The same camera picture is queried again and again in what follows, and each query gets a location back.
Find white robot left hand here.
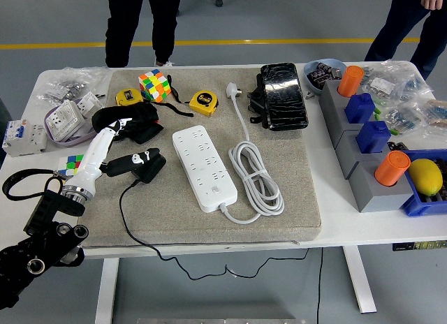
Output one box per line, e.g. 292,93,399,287
66,117,161,199

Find black plug adapter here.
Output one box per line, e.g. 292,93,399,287
131,153,168,184

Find thin black plug cord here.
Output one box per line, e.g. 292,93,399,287
118,179,310,280

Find white power strip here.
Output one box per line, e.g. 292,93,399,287
171,125,239,214

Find small colourful puzzle cube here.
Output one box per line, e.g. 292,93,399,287
55,154,87,180

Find white socket panel purple rim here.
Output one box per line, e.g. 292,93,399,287
43,98,99,147

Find plain white socket panel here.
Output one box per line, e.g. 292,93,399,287
75,91,106,116

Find black fabric pouch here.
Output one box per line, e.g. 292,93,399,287
91,102,165,145

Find small yellow tape measure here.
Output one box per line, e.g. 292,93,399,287
115,87,143,105

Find white circuit breaker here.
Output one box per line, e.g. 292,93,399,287
1,117,48,158

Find clear bag of metal parts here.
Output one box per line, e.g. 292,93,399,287
40,66,112,101

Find large colourful puzzle cube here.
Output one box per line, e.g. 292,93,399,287
138,68,172,103

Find clear bag white label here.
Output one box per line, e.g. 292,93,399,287
359,60,436,103

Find clear bag brown components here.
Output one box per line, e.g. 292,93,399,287
417,98,447,129

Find orange cylinder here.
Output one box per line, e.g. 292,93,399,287
337,65,365,98
374,150,412,187

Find large yellow tape measure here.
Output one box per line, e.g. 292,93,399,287
189,89,219,118

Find clear bag blue components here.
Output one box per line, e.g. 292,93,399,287
379,102,430,135

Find blue plastic block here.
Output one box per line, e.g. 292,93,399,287
356,120,391,154
344,92,377,125

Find grey-brown mat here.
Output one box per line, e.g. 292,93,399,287
75,67,323,248

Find white table leg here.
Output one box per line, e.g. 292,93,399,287
342,246,378,314
94,257,120,324

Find grey holder block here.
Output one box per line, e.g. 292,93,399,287
340,128,392,181
349,159,419,214
330,107,371,150
319,80,353,129

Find light blue bowl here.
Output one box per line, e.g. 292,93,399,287
302,58,347,96

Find yellow lemon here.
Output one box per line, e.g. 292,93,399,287
408,159,444,196

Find glossy black flat device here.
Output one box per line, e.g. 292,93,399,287
260,62,310,132

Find blue plastic bin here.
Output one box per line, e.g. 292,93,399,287
400,148,447,219

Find black table control panel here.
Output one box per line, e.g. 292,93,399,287
391,240,447,252

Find black wrist strap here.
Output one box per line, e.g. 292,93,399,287
153,101,195,119
166,74,192,105

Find white power strip cable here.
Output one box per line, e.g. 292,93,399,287
218,81,284,226

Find black plastic bracket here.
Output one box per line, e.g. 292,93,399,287
246,72,270,126

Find black hanging cable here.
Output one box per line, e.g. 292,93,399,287
316,247,324,324

